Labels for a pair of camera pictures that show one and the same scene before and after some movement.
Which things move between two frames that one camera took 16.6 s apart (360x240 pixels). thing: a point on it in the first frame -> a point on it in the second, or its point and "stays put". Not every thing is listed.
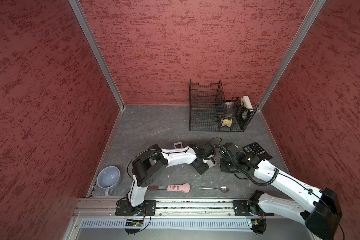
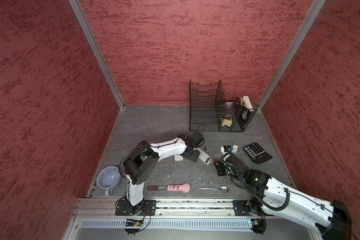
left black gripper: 201,170 -> 194,157
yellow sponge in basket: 226,122 stays put
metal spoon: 224,189 stays put
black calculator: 256,148 stays put
